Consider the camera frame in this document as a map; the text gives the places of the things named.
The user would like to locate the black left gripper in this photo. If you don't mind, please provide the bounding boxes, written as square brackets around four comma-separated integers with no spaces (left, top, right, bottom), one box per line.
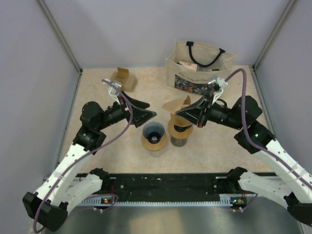
[97,91,156,131]

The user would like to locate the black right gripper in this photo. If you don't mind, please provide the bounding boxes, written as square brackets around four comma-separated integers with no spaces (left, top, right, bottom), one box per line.
[175,92,244,131]

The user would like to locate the brown paper coffee filter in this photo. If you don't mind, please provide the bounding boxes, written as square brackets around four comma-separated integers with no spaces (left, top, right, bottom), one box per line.
[172,115,192,127]

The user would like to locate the wooden dripper ring stand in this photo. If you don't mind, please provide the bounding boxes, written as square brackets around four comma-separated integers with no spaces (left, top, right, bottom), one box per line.
[168,114,194,139]

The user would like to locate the blue glass dripper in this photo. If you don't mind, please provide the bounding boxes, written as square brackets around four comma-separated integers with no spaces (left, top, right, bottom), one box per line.
[142,121,165,144]
[174,125,193,133]

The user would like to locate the wooden ring stand front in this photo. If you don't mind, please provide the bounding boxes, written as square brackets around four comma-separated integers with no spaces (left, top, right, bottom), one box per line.
[141,133,168,151]

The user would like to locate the clear glass beaker wooden collar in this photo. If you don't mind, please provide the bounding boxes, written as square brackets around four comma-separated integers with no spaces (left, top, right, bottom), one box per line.
[148,149,165,157]

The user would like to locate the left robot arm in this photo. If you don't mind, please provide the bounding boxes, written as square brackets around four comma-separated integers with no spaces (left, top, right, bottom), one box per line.
[22,92,157,233]

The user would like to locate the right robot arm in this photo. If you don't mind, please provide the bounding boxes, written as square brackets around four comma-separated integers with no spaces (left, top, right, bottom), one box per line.
[176,92,312,226]

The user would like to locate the brown cardboard box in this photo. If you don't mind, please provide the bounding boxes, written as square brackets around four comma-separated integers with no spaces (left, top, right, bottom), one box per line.
[110,67,137,93]

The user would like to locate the smoked glass carafe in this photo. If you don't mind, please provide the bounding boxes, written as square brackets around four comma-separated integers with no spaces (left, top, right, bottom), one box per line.
[170,137,188,147]

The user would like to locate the cream canvas tote bag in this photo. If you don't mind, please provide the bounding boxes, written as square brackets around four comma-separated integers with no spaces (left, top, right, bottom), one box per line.
[166,40,237,95]

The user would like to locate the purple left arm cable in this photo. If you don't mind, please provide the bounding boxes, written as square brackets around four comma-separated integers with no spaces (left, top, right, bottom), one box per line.
[33,79,134,232]

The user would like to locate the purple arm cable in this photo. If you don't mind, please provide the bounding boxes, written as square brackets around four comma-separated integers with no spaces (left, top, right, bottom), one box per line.
[224,68,312,213]
[33,79,134,232]

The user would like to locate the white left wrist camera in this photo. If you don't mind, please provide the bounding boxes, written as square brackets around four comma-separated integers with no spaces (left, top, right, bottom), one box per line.
[101,79,121,103]

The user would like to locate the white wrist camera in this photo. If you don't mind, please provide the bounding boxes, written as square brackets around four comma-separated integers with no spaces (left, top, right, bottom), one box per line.
[101,79,121,103]
[208,77,228,104]

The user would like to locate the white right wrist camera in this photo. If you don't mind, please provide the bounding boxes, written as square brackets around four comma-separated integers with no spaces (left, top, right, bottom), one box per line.
[208,77,228,104]

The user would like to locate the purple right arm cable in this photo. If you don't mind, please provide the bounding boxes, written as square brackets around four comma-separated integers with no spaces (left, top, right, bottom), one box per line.
[224,68,312,213]

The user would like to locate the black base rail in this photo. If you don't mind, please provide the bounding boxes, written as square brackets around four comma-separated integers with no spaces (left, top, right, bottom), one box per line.
[96,173,243,202]

